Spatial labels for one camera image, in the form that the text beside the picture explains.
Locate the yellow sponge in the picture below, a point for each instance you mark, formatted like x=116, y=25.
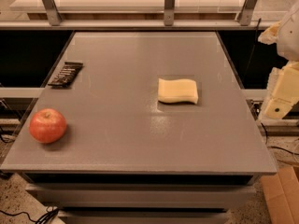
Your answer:
x=177, y=91

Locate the brown cardboard box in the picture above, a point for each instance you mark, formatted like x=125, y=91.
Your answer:
x=281, y=192

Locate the red apple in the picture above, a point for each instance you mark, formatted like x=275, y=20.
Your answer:
x=47, y=126

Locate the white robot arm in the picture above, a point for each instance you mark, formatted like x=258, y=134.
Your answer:
x=288, y=35

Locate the grey table drawer base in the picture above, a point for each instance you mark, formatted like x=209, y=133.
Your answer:
x=147, y=198

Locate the metal railing frame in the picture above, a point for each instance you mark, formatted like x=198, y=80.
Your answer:
x=100, y=15

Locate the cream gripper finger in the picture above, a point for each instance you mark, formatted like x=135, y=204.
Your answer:
x=282, y=91
x=270, y=35

